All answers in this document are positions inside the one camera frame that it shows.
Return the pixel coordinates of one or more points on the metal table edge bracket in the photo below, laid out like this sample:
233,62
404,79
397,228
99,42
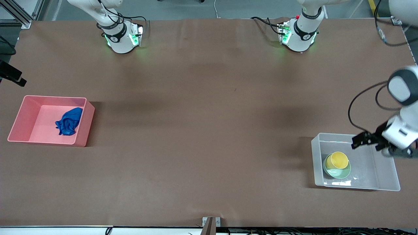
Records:
205,222

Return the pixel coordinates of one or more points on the yellow plastic cup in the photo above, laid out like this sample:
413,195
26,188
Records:
338,160

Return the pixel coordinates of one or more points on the clear plastic box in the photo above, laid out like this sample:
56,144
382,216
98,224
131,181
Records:
385,176

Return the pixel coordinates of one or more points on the mint green bowl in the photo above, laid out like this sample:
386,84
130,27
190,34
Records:
341,174

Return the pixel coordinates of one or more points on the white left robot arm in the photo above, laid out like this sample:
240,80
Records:
300,36

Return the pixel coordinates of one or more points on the pink plastic box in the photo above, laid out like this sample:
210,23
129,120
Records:
45,130

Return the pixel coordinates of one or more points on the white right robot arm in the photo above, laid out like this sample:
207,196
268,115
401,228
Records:
120,42

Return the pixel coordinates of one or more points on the brown paper table cover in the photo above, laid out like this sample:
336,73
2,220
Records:
209,81

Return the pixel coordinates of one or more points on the blue cloth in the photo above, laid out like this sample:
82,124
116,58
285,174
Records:
69,122

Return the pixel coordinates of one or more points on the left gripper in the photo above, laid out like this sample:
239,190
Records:
379,133

